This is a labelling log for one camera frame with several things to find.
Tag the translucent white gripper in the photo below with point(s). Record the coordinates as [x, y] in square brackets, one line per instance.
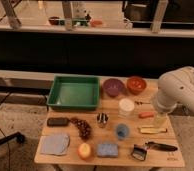
[159, 119]

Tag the dark purple grapes bunch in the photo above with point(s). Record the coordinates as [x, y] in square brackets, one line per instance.
[83, 127]

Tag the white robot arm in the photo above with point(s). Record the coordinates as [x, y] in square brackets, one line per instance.
[174, 87]

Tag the white plastic cup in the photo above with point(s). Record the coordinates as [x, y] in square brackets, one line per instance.
[126, 107]

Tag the blue cup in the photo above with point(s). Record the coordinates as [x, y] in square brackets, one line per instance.
[122, 131]

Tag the metal cup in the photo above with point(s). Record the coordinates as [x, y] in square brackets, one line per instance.
[102, 119]

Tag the orange carrot piece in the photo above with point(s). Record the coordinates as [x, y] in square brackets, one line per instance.
[145, 115]

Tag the orange bowl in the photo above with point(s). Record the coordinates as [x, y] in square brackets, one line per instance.
[136, 84]

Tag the purple bowl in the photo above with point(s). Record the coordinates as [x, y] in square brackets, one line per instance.
[113, 87]

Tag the blue sponge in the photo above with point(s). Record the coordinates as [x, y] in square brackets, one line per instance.
[107, 150]

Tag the yellow red apple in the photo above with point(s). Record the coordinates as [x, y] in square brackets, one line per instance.
[84, 151]

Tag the green plastic tray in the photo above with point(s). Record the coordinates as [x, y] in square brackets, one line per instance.
[74, 93]

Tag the black rectangular case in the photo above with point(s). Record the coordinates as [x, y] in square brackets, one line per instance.
[55, 122]

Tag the grey blue cloth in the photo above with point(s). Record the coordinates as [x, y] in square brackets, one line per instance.
[55, 144]

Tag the black chair base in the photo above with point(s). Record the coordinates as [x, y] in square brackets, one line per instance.
[19, 137]

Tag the yellow handled knife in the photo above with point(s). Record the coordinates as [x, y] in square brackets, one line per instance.
[152, 130]

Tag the black handled peeler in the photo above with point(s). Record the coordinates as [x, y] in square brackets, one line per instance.
[139, 152]

